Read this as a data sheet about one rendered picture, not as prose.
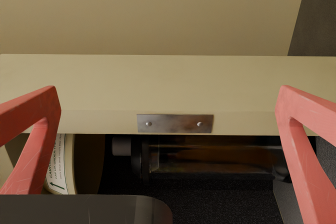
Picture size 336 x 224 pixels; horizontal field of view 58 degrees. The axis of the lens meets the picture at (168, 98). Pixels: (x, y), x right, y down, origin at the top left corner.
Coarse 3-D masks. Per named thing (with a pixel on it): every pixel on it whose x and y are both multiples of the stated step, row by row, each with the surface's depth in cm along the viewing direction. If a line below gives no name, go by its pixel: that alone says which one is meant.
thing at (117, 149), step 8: (120, 136) 43; (128, 136) 43; (136, 136) 40; (112, 144) 42; (120, 144) 42; (128, 144) 42; (136, 144) 40; (112, 152) 43; (120, 152) 43; (128, 152) 43; (136, 152) 39; (136, 160) 40; (136, 168) 40
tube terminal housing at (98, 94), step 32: (0, 64) 34; (32, 64) 34; (64, 64) 34; (96, 64) 35; (128, 64) 35; (160, 64) 35; (192, 64) 35; (224, 64) 35; (256, 64) 35; (288, 64) 35; (320, 64) 35; (0, 96) 29; (64, 96) 29; (96, 96) 29; (128, 96) 29; (160, 96) 29; (192, 96) 29; (224, 96) 29; (256, 96) 29; (320, 96) 30; (64, 128) 29; (96, 128) 29; (128, 128) 29; (224, 128) 29; (256, 128) 29; (0, 160) 32
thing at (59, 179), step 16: (64, 144) 36; (80, 144) 51; (96, 144) 52; (64, 160) 35; (80, 160) 50; (96, 160) 51; (48, 176) 37; (64, 176) 36; (80, 176) 48; (96, 176) 49; (64, 192) 37; (80, 192) 45; (96, 192) 47
